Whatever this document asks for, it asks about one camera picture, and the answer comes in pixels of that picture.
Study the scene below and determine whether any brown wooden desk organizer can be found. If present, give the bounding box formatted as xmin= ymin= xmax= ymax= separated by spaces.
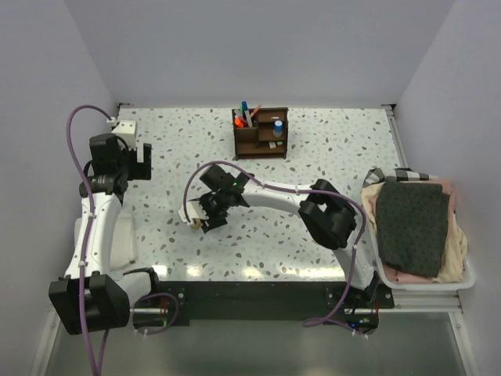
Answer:
xmin=231 ymin=107 xmax=289 ymax=160

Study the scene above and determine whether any black orange marker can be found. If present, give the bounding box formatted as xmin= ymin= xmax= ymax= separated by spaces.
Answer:
xmin=235 ymin=117 xmax=245 ymax=128

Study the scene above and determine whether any blue capped white marker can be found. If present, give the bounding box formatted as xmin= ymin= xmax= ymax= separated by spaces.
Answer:
xmin=240 ymin=101 xmax=254 ymax=128

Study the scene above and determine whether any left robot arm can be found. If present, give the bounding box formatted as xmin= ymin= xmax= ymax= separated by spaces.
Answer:
xmin=49 ymin=133 xmax=162 ymax=335

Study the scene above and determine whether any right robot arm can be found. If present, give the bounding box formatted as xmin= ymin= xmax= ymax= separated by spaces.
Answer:
xmin=181 ymin=161 xmax=380 ymax=308

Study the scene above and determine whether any black white striped cloth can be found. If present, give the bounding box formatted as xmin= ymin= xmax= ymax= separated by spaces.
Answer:
xmin=362 ymin=168 xmax=438 ymax=188

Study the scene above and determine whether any dark grey dotted cloth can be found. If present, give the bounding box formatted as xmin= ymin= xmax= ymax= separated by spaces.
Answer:
xmin=375 ymin=182 xmax=450 ymax=278

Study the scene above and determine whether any cream knit cloth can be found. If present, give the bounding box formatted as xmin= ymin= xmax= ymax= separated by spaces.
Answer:
xmin=361 ymin=179 xmax=468 ymax=284

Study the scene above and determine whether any white laundry tray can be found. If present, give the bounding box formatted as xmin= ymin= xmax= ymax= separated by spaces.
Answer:
xmin=368 ymin=182 xmax=476 ymax=291

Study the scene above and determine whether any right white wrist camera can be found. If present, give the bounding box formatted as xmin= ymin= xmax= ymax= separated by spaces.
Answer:
xmin=178 ymin=200 xmax=207 ymax=226

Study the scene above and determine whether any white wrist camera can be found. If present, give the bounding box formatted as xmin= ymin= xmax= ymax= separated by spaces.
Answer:
xmin=106 ymin=117 xmax=138 ymax=150
xmin=178 ymin=200 xmax=207 ymax=226

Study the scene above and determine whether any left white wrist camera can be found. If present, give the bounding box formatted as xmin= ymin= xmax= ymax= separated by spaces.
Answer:
xmin=106 ymin=117 xmax=138 ymax=150

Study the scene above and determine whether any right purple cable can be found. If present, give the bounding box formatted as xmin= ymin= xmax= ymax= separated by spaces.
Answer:
xmin=183 ymin=161 xmax=369 ymax=338

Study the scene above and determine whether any purple cable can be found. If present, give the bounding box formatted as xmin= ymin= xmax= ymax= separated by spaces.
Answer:
xmin=183 ymin=161 xmax=369 ymax=338
xmin=65 ymin=104 xmax=181 ymax=376

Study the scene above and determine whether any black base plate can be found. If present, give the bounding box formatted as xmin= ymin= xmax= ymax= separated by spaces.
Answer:
xmin=116 ymin=278 xmax=396 ymax=327

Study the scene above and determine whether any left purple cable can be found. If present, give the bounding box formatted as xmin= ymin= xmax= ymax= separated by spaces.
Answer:
xmin=65 ymin=104 xmax=181 ymax=376

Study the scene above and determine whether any aluminium frame rail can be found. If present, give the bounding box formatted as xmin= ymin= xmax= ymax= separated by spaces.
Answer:
xmin=49 ymin=278 xmax=464 ymax=313

